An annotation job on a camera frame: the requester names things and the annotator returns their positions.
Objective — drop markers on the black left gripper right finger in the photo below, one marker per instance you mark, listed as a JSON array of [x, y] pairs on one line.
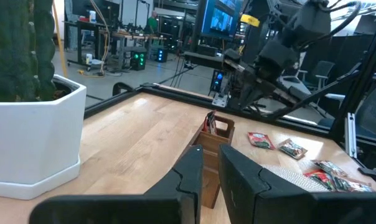
[[244, 193]]

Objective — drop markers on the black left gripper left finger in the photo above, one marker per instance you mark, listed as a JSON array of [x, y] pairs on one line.
[[113, 211]]

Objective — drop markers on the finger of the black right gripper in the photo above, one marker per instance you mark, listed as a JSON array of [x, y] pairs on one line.
[[236, 87], [256, 91]]

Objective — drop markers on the wooden compartment box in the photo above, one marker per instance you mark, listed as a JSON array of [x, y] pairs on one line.
[[211, 168]]

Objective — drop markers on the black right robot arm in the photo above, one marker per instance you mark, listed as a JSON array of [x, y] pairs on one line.
[[312, 21]]

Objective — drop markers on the small lit computer tower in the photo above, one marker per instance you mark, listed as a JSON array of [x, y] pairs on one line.
[[219, 81]]

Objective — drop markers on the black equipment table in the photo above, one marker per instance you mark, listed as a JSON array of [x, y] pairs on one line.
[[203, 57]]

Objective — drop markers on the grey office chair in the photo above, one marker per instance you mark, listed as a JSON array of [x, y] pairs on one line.
[[323, 70]]

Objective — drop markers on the round white woven mat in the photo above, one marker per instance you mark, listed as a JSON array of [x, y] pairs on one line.
[[294, 179]]

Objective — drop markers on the black partition panels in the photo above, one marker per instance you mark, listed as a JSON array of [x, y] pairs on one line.
[[346, 56]]

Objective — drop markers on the large display screen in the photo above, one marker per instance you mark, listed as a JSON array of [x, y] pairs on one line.
[[220, 18]]

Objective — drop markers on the computer tower blue lights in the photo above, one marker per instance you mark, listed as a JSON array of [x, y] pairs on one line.
[[161, 54]]

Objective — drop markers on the computer tower green lights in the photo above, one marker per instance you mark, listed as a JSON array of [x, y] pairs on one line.
[[138, 59]]

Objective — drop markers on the silver aluminium extrusion piece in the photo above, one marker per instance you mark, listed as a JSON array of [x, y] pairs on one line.
[[351, 135]]

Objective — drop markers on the white hexagonal planter pot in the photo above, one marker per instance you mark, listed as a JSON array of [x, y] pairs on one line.
[[35, 141]]

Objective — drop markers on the person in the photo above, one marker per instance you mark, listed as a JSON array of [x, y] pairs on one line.
[[151, 21]]

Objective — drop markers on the black office chair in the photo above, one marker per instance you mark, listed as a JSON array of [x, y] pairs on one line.
[[374, 109]]

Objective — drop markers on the wooden workbench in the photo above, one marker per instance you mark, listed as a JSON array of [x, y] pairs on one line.
[[135, 35]]

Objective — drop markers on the white bottle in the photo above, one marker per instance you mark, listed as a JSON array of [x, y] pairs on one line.
[[89, 58]]

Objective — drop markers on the white container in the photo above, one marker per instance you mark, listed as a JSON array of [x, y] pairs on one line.
[[92, 15]]

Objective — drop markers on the black desk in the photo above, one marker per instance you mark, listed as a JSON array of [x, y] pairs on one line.
[[80, 40]]

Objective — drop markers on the red box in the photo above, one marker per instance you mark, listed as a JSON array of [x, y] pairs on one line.
[[83, 18]]

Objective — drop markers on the green cactus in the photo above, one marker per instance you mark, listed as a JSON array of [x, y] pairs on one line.
[[13, 46]]

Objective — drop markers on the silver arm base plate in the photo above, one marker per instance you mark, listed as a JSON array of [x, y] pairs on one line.
[[220, 100]]

